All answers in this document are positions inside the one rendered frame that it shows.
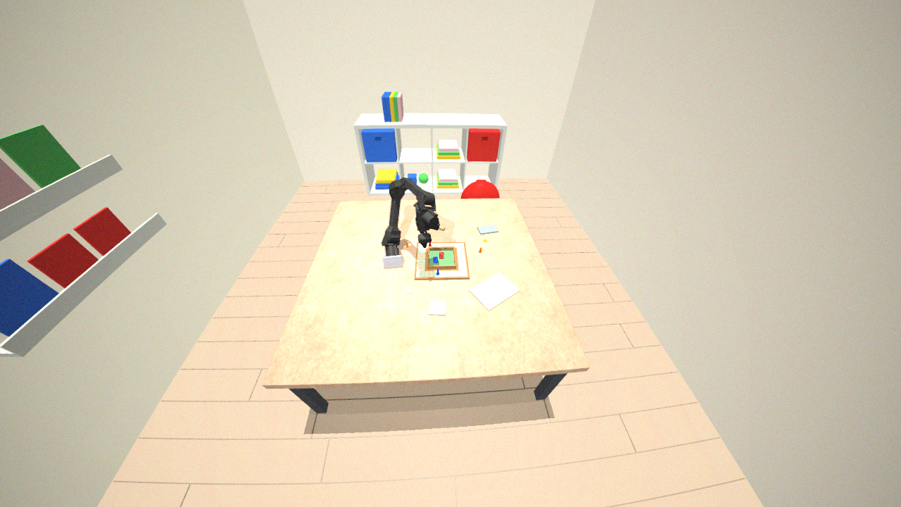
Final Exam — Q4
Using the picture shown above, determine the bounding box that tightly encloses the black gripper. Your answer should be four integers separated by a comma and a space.
415, 218, 431, 248

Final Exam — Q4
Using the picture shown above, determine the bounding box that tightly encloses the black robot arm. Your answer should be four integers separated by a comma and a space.
382, 177, 440, 256

